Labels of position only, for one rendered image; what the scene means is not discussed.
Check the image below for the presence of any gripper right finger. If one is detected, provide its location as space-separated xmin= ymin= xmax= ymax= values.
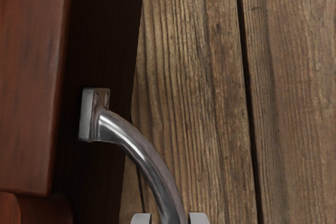
xmin=187 ymin=211 xmax=210 ymax=224

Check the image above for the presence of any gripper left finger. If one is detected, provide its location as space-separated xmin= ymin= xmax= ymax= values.
xmin=130 ymin=212 xmax=154 ymax=224

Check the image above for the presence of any red-brown wooden drawer cabinet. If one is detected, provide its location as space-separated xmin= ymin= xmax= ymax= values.
xmin=0 ymin=0 xmax=188 ymax=224

